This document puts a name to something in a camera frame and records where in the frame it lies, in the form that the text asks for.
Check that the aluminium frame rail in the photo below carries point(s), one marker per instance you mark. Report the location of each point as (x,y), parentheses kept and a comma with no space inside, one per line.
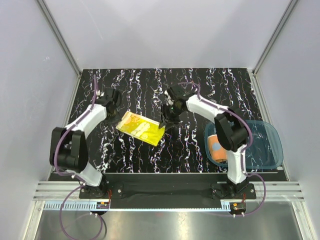
(278,191)

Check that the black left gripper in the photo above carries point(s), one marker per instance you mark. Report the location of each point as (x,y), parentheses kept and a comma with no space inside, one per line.
(116,118)

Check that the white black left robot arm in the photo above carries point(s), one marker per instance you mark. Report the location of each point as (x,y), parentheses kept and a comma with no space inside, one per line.
(69,154)

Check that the blue translucent plastic tray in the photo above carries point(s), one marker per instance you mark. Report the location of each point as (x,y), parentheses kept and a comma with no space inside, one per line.
(265,153)

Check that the grey slotted cable duct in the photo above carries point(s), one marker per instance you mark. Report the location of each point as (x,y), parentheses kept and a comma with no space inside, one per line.
(77,205)

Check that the orange polka dot towel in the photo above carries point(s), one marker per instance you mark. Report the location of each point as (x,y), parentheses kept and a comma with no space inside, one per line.
(217,153)

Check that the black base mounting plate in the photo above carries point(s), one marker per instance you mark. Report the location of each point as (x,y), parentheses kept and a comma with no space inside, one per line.
(208,185)

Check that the yellow patterned towel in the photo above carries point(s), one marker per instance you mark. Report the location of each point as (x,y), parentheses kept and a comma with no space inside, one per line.
(141,128)

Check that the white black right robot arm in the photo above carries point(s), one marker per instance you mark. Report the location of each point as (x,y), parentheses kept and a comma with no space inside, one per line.
(233,133)

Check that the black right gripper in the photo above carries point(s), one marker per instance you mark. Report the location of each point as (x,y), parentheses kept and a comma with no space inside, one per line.
(165,117)

